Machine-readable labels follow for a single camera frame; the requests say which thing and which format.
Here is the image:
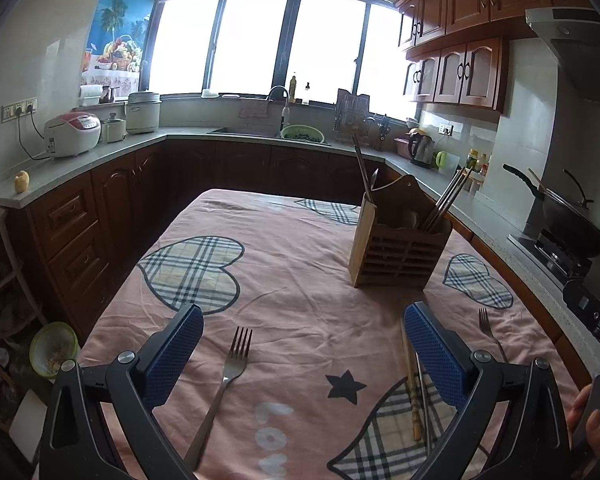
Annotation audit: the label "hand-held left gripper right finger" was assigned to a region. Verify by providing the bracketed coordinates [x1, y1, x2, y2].
[403, 301, 573, 480]

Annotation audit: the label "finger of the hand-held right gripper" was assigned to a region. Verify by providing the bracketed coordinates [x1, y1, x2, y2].
[562, 279, 600, 356]

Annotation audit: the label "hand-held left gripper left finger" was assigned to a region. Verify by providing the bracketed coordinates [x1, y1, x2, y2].
[39, 303, 204, 480]

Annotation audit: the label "light bamboo chopstick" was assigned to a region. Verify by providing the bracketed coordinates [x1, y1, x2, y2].
[400, 324, 424, 442]

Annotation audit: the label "metal chopstick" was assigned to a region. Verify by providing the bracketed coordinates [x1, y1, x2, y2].
[414, 351, 434, 457]

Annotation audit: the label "small metal fork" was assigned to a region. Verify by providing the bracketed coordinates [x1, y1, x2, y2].
[478, 307, 509, 364]

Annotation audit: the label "large metal fork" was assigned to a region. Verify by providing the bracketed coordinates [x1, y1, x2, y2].
[182, 326, 254, 472]

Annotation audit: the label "wooden utensil holder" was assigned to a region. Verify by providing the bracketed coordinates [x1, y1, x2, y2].
[348, 175, 453, 291]

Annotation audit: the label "bunch of chopsticks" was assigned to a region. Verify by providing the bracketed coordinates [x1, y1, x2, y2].
[422, 166, 474, 234]

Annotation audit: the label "gas stove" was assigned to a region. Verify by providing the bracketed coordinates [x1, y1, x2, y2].
[507, 230, 593, 289]

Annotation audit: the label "black wok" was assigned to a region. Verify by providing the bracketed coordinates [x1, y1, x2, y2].
[503, 164, 600, 259]

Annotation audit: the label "green bowl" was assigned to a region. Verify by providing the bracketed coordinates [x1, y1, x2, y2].
[29, 321, 80, 379]

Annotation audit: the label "pink plaid-heart tablecloth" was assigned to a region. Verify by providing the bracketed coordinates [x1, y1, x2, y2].
[77, 187, 593, 480]

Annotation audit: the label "white board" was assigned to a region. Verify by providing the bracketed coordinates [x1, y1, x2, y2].
[10, 389, 49, 464]

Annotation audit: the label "condiment bottles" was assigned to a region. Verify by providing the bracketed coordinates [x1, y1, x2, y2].
[464, 148, 492, 177]

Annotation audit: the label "wooden stool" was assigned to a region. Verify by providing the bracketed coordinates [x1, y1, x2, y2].
[0, 204, 47, 328]

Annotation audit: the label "steel electric kettle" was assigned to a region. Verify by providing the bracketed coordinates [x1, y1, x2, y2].
[407, 129, 436, 168]

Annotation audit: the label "small white pot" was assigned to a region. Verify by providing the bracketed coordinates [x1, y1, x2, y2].
[101, 112, 127, 143]

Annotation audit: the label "kitchen sink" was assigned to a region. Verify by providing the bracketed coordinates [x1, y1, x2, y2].
[207, 126, 282, 137]

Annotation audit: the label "red and white rice cooker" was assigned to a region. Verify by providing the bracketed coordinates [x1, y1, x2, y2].
[43, 111, 102, 158]

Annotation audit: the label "large white rice cooker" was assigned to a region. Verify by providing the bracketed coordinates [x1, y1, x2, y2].
[125, 90, 162, 135]

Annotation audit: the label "green colander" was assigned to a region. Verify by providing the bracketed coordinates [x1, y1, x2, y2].
[280, 125, 326, 143]

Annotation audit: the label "dish drying rack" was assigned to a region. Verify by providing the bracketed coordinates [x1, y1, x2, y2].
[334, 88, 371, 143]

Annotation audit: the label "range hood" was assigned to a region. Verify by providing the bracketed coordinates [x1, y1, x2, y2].
[525, 7, 600, 107]

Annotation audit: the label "chrome kitchen faucet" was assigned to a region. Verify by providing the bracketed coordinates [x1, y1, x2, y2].
[266, 86, 291, 137]

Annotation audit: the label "kitchen window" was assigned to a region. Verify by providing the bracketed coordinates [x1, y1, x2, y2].
[149, 0, 417, 116]

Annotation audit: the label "brown long-handled utensil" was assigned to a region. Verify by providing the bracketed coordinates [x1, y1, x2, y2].
[351, 132, 377, 207]

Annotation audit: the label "black power cable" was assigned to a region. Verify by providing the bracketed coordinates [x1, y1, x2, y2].
[16, 112, 52, 162]

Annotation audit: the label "white wall socket strip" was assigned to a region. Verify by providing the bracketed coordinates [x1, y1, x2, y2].
[1, 99, 38, 122]

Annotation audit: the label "brown wooden wall cabinets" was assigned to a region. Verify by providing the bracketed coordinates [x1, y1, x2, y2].
[395, 0, 556, 115]

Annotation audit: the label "fruit wall poster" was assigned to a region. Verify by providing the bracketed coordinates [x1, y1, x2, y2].
[81, 0, 158, 93]

